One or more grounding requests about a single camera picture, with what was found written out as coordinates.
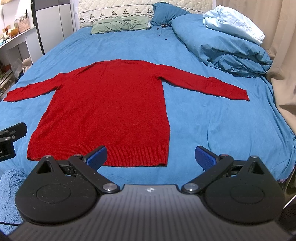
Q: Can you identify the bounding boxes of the red knit sweater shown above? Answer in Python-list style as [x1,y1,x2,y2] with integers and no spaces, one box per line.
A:
[5,59,249,167]

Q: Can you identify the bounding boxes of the light blue fluffy rug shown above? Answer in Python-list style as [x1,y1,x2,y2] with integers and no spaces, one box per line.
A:
[1,169,27,235]

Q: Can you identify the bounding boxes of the blue bed sheet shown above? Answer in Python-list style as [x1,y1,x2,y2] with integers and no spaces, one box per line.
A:
[0,24,296,235]

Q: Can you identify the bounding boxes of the white desk shelf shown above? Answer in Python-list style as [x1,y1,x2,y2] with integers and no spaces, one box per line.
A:
[1,27,43,100]

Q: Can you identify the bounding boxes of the blue rolled duvet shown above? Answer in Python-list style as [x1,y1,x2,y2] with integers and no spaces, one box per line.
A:
[171,14,273,77]

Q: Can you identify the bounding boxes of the woven basket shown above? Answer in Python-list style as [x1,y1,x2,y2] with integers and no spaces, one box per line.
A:
[18,18,31,33]

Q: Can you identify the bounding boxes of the white wardrobe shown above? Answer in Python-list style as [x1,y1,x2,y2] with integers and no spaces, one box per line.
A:
[31,0,74,54]

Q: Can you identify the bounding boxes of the green pillow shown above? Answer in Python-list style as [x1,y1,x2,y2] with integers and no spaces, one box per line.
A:
[90,16,152,35]

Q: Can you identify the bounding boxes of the light blue blanket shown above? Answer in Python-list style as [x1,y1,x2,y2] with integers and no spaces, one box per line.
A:
[203,6,265,46]

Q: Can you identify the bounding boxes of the cream quilted headboard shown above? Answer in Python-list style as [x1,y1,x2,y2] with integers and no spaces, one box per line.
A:
[78,0,216,28]

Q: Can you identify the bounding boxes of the beige curtain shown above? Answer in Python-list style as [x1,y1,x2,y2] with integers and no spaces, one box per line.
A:
[216,0,296,132]

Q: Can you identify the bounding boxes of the dark blue pillow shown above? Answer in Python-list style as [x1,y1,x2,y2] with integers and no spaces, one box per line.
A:
[151,2,190,26]

